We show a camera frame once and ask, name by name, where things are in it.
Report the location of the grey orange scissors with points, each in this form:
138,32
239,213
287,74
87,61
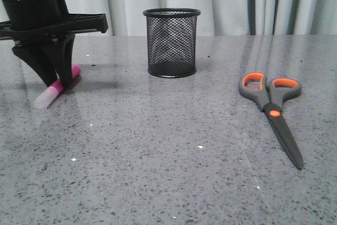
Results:
269,97

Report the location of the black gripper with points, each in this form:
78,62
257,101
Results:
34,18

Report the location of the pink marker pen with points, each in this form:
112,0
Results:
46,98

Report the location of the grey curtain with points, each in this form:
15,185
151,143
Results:
221,17

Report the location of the black mesh pen holder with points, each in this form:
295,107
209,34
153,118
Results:
171,41

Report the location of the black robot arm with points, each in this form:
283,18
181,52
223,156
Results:
43,32

